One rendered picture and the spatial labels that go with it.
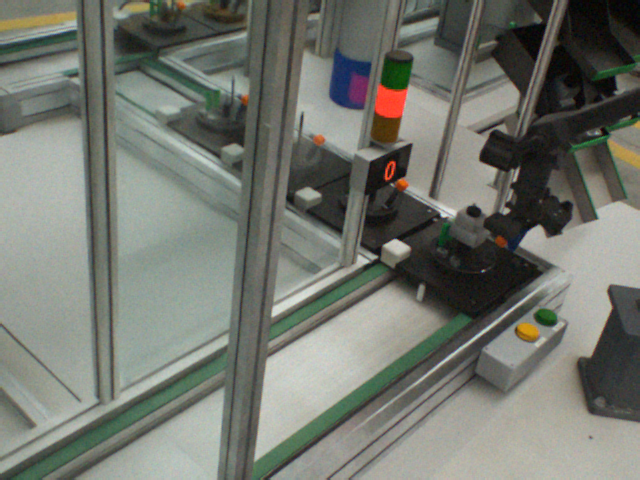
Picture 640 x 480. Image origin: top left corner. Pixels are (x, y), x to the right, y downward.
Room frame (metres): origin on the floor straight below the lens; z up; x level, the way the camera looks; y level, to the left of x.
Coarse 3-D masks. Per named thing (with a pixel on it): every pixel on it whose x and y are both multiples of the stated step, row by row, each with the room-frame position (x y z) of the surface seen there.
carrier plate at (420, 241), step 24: (408, 240) 1.44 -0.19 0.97; (384, 264) 1.36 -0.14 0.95; (408, 264) 1.35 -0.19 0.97; (504, 264) 1.40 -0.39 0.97; (528, 264) 1.42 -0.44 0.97; (432, 288) 1.29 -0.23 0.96; (456, 288) 1.29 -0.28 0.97; (480, 288) 1.31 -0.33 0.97; (504, 288) 1.32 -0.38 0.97; (480, 312) 1.24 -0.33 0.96
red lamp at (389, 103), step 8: (384, 88) 1.30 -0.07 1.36; (384, 96) 1.30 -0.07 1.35; (392, 96) 1.29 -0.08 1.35; (400, 96) 1.30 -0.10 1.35; (376, 104) 1.31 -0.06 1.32; (384, 104) 1.30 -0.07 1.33; (392, 104) 1.29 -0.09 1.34; (400, 104) 1.30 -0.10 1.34; (384, 112) 1.30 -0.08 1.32; (392, 112) 1.29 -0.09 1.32; (400, 112) 1.30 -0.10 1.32
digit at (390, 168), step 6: (390, 156) 1.30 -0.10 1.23; (396, 156) 1.31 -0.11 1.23; (384, 162) 1.29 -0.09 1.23; (390, 162) 1.30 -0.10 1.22; (396, 162) 1.32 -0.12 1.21; (384, 168) 1.29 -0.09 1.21; (390, 168) 1.30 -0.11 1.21; (396, 168) 1.32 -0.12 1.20; (384, 174) 1.29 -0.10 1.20; (390, 174) 1.31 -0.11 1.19; (384, 180) 1.29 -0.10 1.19; (390, 180) 1.31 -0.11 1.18
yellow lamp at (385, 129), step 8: (376, 112) 1.31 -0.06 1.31; (376, 120) 1.30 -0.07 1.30; (384, 120) 1.29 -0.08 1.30; (392, 120) 1.30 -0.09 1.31; (400, 120) 1.31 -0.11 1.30; (376, 128) 1.30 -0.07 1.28; (384, 128) 1.29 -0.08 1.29; (392, 128) 1.30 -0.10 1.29; (376, 136) 1.30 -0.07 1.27; (384, 136) 1.29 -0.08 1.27; (392, 136) 1.30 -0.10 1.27
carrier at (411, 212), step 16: (384, 192) 1.59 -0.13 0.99; (400, 192) 1.63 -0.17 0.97; (368, 208) 1.51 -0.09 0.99; (384, 208) 1.51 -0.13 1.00; (400, 208) 1.56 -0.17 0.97; (416, 208) 1.57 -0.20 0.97; (432, 208) 1.58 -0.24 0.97; (368, 224) 1.48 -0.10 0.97; (384, 224) 1.49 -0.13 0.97; (400, 224) 1.50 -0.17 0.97; (416, 224) 1.51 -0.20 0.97; (368, 240) 1.41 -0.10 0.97; (384, 240) 1.42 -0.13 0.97; (400, 240) 1.46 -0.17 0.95
